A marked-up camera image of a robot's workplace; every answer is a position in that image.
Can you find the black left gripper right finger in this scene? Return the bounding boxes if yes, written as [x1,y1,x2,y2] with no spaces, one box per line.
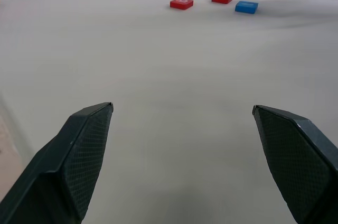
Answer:
[252,104,338,224]

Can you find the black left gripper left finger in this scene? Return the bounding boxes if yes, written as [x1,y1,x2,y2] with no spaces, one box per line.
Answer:
[0,101,115,224]

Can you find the red letter tile b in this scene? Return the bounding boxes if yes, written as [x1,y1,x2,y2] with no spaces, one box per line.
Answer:
[170,0,194,11]

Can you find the blue letter tile t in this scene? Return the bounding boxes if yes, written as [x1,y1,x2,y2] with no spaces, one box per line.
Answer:
[234,1,259,15]

